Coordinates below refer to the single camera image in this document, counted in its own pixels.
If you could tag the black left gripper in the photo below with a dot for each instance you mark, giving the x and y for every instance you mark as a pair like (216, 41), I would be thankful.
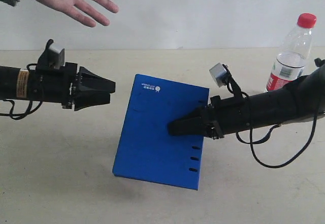
(54, 86)

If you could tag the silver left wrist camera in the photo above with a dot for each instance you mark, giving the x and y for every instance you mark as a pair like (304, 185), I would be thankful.
(52, 56)

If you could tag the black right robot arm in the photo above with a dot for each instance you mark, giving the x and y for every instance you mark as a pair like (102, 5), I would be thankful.
(298, 101)

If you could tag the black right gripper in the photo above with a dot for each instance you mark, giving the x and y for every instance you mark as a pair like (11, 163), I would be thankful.
(202, 122)

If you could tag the clear water bottle red cap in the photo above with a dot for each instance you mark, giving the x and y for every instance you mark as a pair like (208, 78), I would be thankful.
(293, 54)

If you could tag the blue ring binder notebook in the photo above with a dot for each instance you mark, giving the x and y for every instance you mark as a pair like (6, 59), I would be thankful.
(145, 150)

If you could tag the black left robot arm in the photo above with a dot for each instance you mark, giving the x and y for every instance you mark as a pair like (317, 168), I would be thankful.
(16, 84)

